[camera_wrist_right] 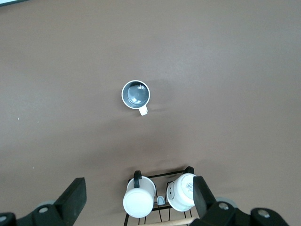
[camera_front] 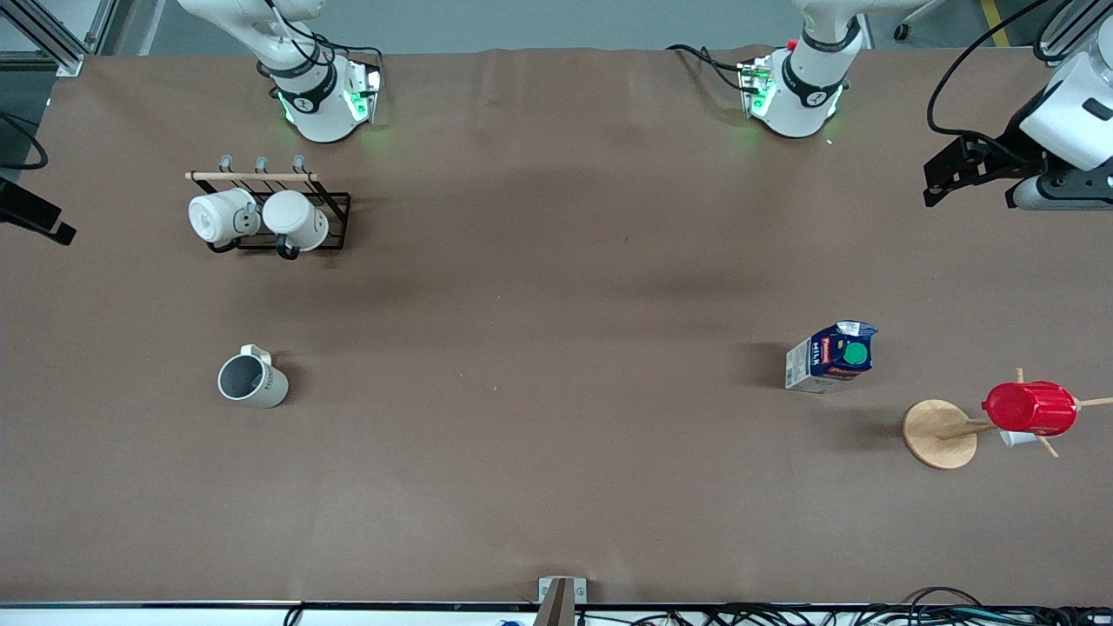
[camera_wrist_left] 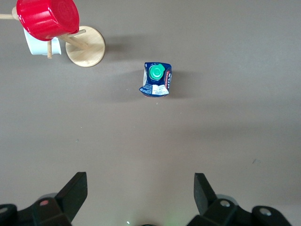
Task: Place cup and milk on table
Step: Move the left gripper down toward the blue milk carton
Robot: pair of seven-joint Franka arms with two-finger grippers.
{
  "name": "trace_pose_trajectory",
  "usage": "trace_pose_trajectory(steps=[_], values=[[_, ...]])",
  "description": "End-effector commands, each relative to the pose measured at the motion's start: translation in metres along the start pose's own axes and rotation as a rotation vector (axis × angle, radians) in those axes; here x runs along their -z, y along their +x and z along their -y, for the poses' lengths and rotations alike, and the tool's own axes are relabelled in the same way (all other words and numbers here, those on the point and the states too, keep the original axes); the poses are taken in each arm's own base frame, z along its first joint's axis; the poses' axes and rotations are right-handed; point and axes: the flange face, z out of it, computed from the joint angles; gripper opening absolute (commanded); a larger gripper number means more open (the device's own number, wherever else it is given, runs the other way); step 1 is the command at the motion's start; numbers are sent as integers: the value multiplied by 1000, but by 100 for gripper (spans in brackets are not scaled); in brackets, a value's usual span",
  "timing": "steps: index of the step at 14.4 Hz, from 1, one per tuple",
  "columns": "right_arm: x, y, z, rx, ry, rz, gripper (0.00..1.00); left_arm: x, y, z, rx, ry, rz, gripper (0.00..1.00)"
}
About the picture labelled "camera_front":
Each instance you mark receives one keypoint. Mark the cream ribbed mug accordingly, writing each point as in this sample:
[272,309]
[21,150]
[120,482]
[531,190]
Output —
[255,382]

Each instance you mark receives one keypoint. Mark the white ceramic mug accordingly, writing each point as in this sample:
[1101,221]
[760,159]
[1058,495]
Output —
[217,216]
[296,217]

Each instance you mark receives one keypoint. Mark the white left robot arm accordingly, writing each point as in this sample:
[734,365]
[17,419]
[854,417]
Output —
[804,87]

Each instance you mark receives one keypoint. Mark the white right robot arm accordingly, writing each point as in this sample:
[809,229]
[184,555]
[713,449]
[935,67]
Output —
[322,113]

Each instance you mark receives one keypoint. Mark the aluminium frame profile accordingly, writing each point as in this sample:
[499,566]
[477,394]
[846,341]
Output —
[52,45]

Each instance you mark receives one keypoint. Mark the blue Pascual milk carton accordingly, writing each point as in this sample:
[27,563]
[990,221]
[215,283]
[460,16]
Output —
[835,358]

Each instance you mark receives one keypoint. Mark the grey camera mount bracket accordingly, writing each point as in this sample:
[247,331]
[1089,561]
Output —
[561,600]

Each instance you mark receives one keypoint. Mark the office chair caster leg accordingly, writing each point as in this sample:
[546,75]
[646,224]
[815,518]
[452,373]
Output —
[909,28]

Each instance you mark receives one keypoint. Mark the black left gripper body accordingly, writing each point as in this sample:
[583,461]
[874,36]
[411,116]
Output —
[1015,145]

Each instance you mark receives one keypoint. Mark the red plastic cup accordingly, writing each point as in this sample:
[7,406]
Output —
[1030,409]

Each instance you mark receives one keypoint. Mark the wooden mug tree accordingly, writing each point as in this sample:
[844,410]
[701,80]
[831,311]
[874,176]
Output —
[937,435]

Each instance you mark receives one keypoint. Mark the small white cup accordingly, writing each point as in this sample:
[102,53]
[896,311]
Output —
[1016,439]

